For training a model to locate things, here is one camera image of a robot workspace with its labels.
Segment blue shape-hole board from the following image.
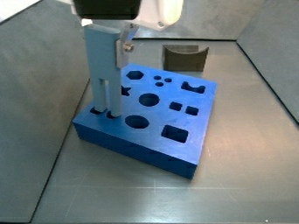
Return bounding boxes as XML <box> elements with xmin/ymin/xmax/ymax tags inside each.
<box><xmin>72</xmin><ymin>64</ymin><xmax>217</xmax><ymax>179</ymax></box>

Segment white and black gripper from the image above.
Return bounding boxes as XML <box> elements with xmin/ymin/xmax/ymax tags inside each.
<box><xmin>59</xmin><ymin>0</ymin><xmax>184</xmax><ymax>68</ymax></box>

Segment light blue two-pronged peg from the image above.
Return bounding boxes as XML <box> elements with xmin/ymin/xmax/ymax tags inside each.
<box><xmin>84</xmin><ymin>24</ymin><xmax>121</xmax><ymax>117</ymax></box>

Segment dark grey curved holder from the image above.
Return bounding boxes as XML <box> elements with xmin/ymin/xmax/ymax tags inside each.
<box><xmin>162</xmin><ymin>45</ymin><xmax>209</xmax><ymax>72</ymax></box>

